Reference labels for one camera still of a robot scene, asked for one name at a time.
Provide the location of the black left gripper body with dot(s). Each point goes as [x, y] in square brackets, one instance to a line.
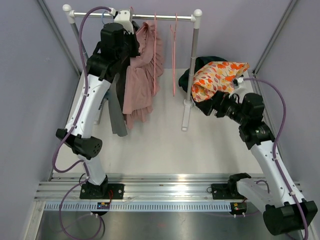
[129, 48]

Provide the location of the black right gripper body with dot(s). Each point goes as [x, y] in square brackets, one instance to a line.
[226, 110]

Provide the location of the orange floral skirt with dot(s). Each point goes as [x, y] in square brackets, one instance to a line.
[216, 76]

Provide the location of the pink pleated skirt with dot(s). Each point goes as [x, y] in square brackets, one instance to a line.
[139, 84]

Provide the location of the pink hanger of floral skirt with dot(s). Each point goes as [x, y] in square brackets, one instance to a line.
[155, 55]

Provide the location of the pink wire hanger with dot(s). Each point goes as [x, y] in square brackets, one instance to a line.
[173, 34]

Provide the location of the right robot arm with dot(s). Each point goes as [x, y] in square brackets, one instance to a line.
[284, 208]

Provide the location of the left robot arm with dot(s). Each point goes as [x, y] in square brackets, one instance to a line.
[104, 79]

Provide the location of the grey skirt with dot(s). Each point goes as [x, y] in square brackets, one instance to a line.
[115, 99]

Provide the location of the silver clothes rack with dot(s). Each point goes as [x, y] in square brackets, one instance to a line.
[77, 21]

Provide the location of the blue floral garment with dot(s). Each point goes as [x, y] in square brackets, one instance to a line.
[107, 95]

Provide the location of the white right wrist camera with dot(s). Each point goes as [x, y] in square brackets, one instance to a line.
[239, 87]

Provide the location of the aluminium frame post left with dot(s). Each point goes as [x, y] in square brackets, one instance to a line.
[58, 35]

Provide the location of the aluminium frame post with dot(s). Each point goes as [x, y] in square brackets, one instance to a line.
[58, 35]
[283, 20]

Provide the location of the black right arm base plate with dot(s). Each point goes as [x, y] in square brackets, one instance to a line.
[225, 191]

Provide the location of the aluminium frame post right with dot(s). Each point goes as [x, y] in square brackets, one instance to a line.
[283, 20]

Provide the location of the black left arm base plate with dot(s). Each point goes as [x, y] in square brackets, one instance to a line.
[114, 191]

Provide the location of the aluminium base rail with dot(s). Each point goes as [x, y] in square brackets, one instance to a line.
[140, 187]

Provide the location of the white slotted cable duct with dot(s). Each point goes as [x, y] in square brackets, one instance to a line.
[119, 206]

